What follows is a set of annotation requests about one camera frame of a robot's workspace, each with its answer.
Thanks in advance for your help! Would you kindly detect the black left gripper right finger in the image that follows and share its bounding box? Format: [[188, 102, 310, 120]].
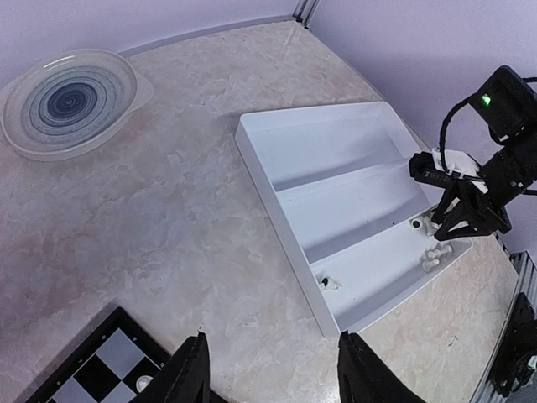
[[337, 331, 425, 403]]

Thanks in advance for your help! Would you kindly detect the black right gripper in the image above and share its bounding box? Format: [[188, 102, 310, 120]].
[[432, 65, 536, 241]]

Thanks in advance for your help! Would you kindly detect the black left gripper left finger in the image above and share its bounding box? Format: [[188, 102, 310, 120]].
[[144, 332, 210, 403]]

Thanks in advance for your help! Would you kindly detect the white chess piece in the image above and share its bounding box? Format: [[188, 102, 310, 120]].
[[422, 244, 453, 272], [410, 216, 440, 237], [135, 375, 153, 393], [319, 276, 342, 291]]

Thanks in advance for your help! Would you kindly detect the black and grey chessboard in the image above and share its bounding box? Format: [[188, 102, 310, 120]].
[[27, 307, 223, 403]]

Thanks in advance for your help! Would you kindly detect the white plastic tray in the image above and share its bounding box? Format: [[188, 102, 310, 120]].
[[235, 102, 472, 338]]

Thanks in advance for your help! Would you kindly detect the white chess piece in tray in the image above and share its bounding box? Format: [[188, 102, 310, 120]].
[[410, 216, 440, 237], [422, 244, 453, 272], [319, 276, 342, 291]]

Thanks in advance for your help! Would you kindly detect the grey swirl ceramic plate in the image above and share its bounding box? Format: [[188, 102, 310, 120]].
[[1, 49, 154, 162]]

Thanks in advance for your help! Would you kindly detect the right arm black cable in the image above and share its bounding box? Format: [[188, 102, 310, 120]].
[[437, 75, 537, 169]]

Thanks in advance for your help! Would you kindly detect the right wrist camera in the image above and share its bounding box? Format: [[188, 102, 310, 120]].
[[409, 148, 488, 193]]

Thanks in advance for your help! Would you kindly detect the aluminium front rail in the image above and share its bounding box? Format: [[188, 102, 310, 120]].
[[470, 252, 536, 402]]

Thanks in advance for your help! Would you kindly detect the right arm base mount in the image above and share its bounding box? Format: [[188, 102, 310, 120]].
[[488, 292, 536, 398]]

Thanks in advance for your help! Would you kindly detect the right aluminium frame post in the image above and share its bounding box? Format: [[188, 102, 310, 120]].
[[293, 0, 319, 24]]

